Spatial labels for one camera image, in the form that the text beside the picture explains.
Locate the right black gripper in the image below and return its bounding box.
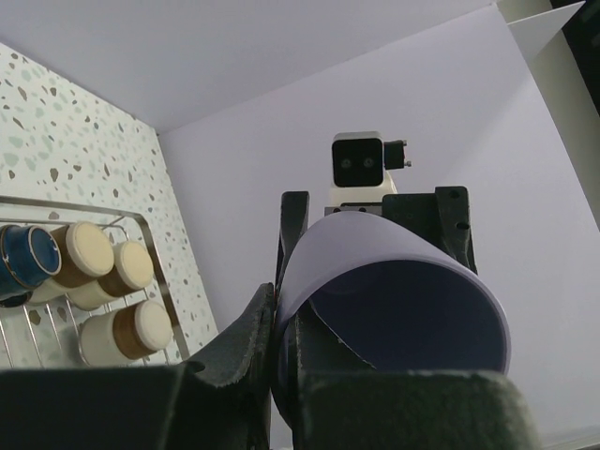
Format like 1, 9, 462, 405
276, 186, 478, 291

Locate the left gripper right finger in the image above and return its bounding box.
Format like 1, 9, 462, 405
284, 306, 542, 449

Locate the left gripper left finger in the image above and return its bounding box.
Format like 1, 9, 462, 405
1, 283, 276, 449

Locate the purple plastic cup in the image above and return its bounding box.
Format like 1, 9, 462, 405
273, 211, 511, 419

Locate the steel cup with handle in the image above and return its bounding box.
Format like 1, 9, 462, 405
79, 300, 173, 368

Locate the cream brown-banded cup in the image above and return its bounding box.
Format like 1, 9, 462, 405
28, 221, 114, 305
67, 240, 154, 311

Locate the dark blue mug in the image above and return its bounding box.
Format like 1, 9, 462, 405
1, 224, 62, 308

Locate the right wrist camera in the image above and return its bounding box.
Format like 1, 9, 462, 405
329, 131, 412, 207

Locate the wire dish rack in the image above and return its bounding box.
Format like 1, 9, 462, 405
1, 196, 190, 369

